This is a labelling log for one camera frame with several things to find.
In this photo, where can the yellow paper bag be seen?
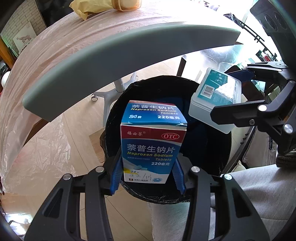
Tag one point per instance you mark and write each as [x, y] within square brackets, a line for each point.
[84, 8]

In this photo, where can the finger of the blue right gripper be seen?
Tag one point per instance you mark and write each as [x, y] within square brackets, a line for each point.
[242, 75]

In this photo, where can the blue white medicine box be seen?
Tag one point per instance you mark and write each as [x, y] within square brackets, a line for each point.
[151, 136]

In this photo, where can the giraffe picture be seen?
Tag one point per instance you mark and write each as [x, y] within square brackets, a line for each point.
[24, 37]

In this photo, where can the grey table edge guard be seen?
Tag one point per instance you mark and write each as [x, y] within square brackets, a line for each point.
[114, 57]

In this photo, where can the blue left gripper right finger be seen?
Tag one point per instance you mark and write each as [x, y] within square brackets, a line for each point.
[179, 177]

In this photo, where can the black trash bin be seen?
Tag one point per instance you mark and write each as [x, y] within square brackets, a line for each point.
[203, 146]

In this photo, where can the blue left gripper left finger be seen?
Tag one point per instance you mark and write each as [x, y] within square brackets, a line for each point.
[115, 176]

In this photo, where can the orange cream jar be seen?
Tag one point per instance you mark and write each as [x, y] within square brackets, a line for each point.
[126, 5]

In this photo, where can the clear plastic box teal label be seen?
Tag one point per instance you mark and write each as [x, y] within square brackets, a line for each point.
[216, 89]

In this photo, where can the grey trousers leg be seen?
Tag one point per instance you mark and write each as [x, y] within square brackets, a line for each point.
[254, 204]

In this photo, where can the white chair base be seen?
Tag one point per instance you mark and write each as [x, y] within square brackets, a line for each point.
[112, 95]

